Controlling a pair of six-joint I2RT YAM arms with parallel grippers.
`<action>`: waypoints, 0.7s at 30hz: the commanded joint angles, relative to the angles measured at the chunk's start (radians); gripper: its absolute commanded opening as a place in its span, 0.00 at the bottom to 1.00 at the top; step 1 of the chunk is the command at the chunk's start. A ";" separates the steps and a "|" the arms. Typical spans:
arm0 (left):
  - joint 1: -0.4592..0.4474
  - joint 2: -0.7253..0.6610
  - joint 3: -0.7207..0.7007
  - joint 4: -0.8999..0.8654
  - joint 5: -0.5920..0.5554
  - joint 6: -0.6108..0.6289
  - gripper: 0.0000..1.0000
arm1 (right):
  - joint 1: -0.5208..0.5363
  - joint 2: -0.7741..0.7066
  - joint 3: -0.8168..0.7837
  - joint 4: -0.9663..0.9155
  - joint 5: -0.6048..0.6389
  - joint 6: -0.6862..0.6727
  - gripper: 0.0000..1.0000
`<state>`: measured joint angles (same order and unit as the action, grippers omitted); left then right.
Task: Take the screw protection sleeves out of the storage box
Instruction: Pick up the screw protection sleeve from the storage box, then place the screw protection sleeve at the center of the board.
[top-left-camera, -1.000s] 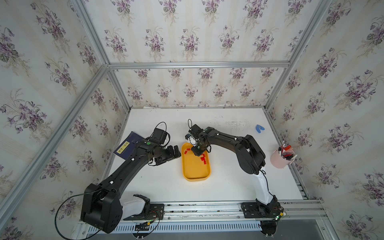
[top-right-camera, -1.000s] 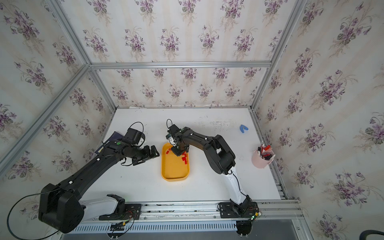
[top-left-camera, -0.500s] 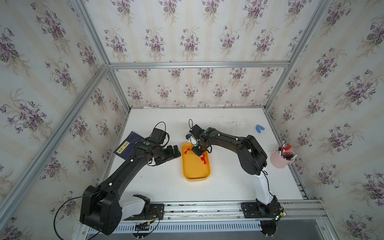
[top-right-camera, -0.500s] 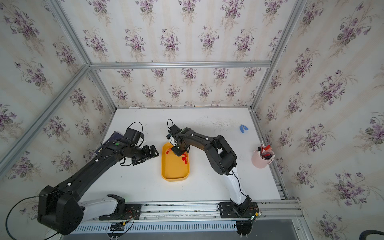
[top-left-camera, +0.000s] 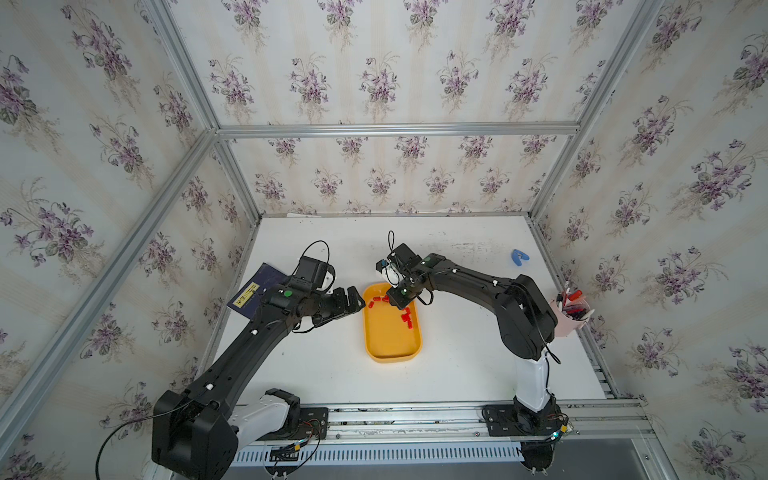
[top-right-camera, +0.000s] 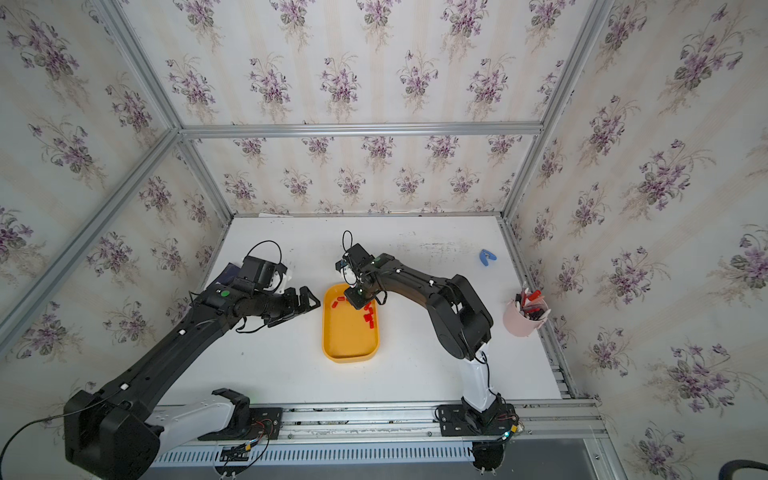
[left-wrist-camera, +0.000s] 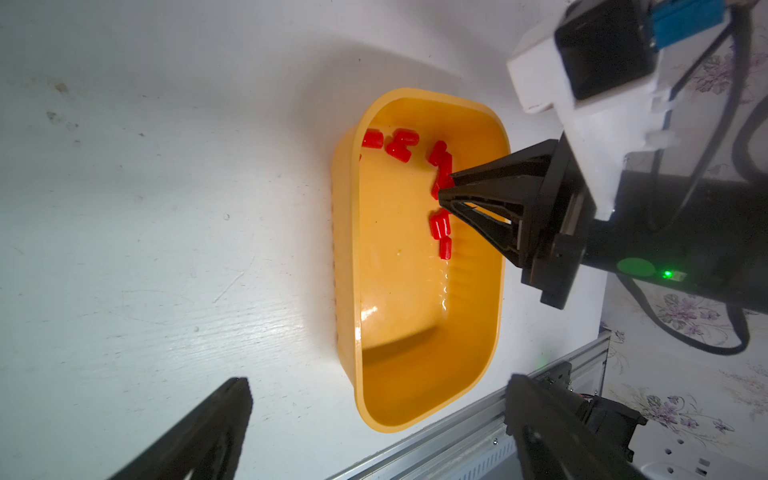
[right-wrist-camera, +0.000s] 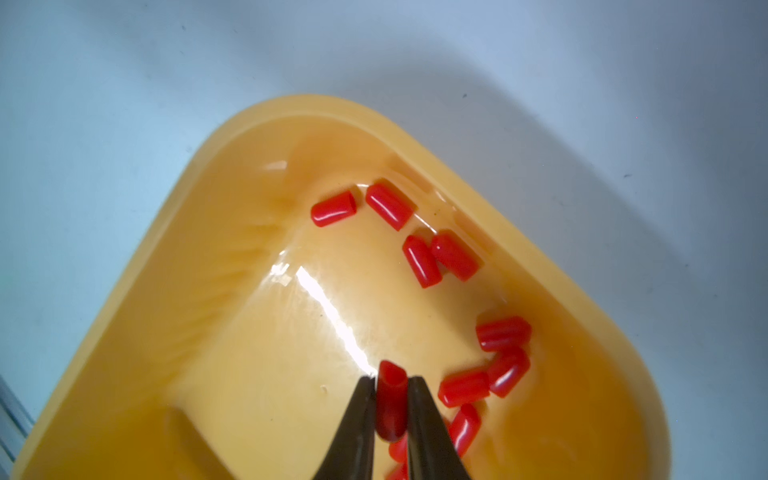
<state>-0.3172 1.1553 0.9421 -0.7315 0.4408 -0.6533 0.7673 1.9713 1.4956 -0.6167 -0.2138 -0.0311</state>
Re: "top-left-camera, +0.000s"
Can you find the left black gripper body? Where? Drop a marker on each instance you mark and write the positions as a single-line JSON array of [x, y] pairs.
[[332, 305]]

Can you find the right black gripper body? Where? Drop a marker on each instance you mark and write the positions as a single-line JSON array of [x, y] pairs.
[[400, 292]]

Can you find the yellow plastic storage box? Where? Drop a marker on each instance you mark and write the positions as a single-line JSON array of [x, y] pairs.
[[387, 337]]

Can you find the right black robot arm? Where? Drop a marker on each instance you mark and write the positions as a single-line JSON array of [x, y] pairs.
[[525, 320]]

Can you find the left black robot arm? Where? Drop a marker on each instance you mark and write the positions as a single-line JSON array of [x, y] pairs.
[[192, 434]]

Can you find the dark blue booklet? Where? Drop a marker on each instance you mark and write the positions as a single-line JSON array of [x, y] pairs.
[[247, 299]]

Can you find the blue plastic clip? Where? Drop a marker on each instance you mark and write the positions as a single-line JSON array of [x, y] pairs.
[[519, 257]]

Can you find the pink pen holder cup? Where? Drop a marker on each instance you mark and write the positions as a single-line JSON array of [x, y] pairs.
[[572, 311]]

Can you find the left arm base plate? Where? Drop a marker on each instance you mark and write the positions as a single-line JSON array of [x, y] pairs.
[[302, 424]]

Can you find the aluminium rail frame front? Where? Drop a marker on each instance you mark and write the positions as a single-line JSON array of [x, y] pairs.
[[442, 432]]

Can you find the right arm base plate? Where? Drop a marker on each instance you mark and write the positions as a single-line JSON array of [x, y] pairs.
[[510, 420]]

